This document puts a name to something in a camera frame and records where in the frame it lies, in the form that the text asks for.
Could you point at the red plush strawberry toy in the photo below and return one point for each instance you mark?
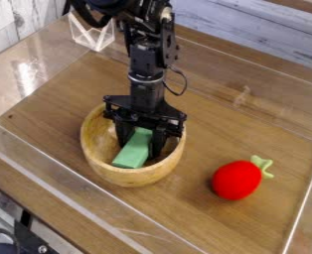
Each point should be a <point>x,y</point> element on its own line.
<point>236,179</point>

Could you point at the clear acrylic tray wall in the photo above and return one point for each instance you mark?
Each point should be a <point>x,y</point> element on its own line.
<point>96,221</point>

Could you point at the brown wooden bowl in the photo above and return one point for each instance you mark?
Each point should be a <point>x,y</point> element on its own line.
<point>100,148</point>

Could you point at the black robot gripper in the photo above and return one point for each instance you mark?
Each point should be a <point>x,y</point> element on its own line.
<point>144,109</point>

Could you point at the black clamp with cable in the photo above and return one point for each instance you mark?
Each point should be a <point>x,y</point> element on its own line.
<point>25,241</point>

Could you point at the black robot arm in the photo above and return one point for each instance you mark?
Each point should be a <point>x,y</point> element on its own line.
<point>147,24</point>

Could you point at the green rectangular block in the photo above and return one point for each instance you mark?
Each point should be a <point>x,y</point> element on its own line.
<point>135,151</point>

